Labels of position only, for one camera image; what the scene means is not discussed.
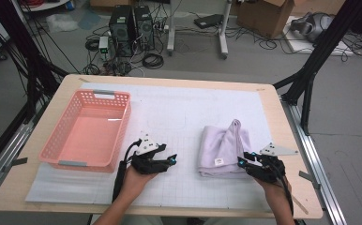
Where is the small white device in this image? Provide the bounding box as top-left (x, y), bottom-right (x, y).
top-left (98, 36), bottom-right (110, 54)

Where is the wooden table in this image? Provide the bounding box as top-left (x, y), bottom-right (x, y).
top-left (0, 73), bottom-right (324, 219)

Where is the black metal frame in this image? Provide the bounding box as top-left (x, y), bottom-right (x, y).
top-left (0, 0), bottom-right (70, 125)
top-left (272, 0), bottom-right (362, 137)

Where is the white metal stand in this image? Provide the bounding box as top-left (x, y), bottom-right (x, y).
top-left (165, 0), bottom-right (234, 60)

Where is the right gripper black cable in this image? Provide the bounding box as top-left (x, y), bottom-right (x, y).
top-left (271, 162), bottom-right (295, 217)

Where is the open cardboard box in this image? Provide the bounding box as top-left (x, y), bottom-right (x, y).
top-left (236, 0), bottom-right (295, 40)

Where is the white round table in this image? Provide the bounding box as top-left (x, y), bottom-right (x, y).
top-left (19, 0), bottom-right (71, 13)

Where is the black computer tower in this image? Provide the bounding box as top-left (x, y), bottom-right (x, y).
top-left (108, 4), bottom-right (136, 58)
top-left (134, 5), bottom-right (156, 51)

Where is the aluminium rail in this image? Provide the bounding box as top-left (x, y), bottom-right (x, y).
top-left (0, 102), bottom-right (47, 205)
top-left (280, 95), bottom-right (348, 225)

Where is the grey clip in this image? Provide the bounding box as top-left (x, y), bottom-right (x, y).
top-left (298, 170), bottom-right (322, 190)

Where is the black clip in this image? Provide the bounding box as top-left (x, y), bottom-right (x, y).
top-left (11, 157), bottom-right (29, 167)

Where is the coiled black cable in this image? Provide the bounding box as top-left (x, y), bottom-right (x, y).
top-left (142, 52), bottom-right (165, 70)

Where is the person's left hand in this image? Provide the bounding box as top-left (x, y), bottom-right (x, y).
top-left (119, 165), bottom-right (158, 204)

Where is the lilac printed towel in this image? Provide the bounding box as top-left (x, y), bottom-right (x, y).
top-left (197, 118), bottom-right (253, 180)

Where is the white floor board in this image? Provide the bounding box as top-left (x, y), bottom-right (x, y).
top-left (282, 15), bottom-right (355, 57)

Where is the clear plastic bag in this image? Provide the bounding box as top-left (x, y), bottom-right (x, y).
top-left (46, 12), bottom-right (80, 33)

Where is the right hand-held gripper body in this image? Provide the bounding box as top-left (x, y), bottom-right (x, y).
top-left (246, 142), bottom-right (299, 184)

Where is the white grid mat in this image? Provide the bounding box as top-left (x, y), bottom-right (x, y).
top-left (24, 82), bottom-right (285, 211)

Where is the pale thin strip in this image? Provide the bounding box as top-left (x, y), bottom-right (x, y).
top-left (291, 195), bottom-right (310, 216)

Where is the black flat device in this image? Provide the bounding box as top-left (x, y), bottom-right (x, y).
top-left (193, 13), bottom-right (225, 30)

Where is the person's right hand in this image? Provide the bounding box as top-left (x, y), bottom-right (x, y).
top-left (257, 176), bottom-right (293, 207)

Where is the grey headset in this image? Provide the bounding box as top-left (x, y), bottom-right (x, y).
top-left (290, 11), bottom-right (335, 43)

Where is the pink plastic basket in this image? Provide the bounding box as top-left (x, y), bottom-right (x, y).
top-left (39, 88), bottom-right (132, 173)

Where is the blue floor sheet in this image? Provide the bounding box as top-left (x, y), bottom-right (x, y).
top-left (77, 8), bottom-right (103, 31)

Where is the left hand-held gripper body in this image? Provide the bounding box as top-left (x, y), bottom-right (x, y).
top-left (131, 134), bottom-right (170, 175)

